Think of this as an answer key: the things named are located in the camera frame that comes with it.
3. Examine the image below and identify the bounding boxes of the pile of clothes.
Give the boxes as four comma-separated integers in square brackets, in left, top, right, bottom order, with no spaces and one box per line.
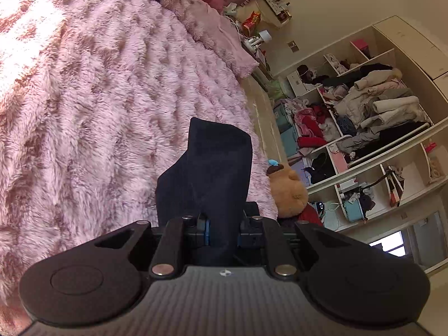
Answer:
[280,63,435,163]

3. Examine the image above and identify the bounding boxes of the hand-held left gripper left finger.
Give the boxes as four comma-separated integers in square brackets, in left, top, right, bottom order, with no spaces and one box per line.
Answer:
[93,213,211,281]

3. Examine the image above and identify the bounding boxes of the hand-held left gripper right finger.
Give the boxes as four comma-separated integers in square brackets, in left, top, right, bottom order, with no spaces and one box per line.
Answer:
[237,201,358,281]

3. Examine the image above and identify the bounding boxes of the large brown plush bear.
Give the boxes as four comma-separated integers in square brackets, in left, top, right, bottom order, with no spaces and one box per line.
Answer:
[265,159,310,219]

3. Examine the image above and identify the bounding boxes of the pink fluffy pillow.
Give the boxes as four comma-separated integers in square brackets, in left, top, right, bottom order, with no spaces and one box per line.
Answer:
[136,0,260,78]

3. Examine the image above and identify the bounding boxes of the pink fluffy blanket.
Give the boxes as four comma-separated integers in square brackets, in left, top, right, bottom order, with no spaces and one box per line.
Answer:
[0,0,281,323]

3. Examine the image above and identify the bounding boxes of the dark navy pants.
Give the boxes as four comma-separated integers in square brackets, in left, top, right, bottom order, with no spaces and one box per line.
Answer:
[156,117,253,267]

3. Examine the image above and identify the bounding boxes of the cream bedside table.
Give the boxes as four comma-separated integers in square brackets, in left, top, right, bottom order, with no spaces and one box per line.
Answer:
[245,0,293,81]

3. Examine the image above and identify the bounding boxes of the pink storage box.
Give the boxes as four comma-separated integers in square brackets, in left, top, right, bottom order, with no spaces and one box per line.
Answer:
[351,38,372,59]

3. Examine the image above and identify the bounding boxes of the teal storage box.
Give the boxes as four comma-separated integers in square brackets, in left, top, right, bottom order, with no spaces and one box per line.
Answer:
[342,198,366,222]

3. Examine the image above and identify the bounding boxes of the red snack bag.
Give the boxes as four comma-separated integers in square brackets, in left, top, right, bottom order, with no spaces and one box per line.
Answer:
[242,10,262,33]

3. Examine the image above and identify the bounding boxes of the white open wardrobe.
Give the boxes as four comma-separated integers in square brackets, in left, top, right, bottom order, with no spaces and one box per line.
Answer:
[273,16,448,274]

